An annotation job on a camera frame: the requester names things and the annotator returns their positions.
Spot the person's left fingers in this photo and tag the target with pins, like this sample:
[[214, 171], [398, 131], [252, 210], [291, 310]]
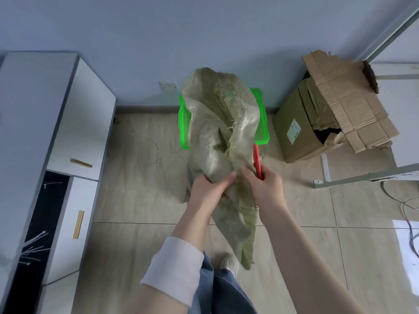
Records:
[[225, 181]]

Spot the person's blue jeans leg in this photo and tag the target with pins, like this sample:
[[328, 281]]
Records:
[[222, 291]]

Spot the person's left hand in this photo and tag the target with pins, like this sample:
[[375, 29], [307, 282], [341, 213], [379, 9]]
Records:
[[201, 192]]

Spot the torn cardboard box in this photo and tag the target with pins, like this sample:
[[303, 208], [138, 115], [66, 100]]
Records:
[[347, 94]]

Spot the person's right thumb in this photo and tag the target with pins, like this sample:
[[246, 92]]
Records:
[[251, 175]]

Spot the green plastic basket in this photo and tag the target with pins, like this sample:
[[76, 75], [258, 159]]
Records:
[[262, 124]]

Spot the person's left forearm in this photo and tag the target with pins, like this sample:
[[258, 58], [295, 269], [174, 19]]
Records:
[[176, 258]]

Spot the grey-green woven sack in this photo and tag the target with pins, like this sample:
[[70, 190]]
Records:
[[216, 127]]

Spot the white wall socket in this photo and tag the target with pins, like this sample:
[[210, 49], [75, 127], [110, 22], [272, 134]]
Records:
[[168, 86]]

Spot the person's right forearm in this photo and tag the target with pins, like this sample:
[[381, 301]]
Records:
[[304, 258]]

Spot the person's right hand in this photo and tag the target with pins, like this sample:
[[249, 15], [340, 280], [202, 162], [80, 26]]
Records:
[[268, 192]]

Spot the white drawer cabinet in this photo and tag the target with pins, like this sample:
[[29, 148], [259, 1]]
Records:
[[29, 127]]

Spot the person's beige shoe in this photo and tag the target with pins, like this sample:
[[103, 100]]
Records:
[[230, 264]]

